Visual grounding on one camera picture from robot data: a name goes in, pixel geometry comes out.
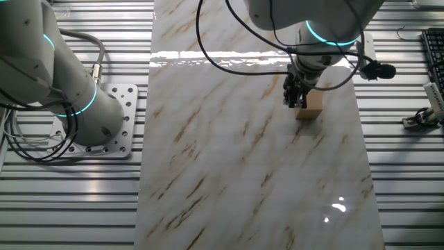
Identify long black gripper cable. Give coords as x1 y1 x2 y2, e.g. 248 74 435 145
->
195 0 291 77

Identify thin black loose wire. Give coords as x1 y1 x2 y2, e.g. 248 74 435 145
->
396 25 417 42

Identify grey base power cable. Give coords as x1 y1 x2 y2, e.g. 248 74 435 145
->
58 28 106 87

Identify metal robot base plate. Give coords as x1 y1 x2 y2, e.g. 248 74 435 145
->
46 83 139 160

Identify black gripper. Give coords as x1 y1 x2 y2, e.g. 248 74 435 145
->
282 55 327 109

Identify marble pattern table sheet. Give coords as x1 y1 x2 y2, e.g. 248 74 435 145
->
133 0 386 250

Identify small wooden block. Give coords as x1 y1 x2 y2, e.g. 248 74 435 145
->
294 89 324 121

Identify black computer keyboard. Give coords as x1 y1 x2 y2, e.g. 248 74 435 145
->
420 27 444 95

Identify thin black camera cable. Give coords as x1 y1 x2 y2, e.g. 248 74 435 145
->
224 0 377 92

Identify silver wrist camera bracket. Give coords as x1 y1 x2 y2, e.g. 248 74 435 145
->
356 32 377 71

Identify black base cable bundle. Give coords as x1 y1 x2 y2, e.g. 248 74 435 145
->
0 81 80 164

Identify black cable plug wrap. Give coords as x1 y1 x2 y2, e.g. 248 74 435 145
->
360 60 398 81

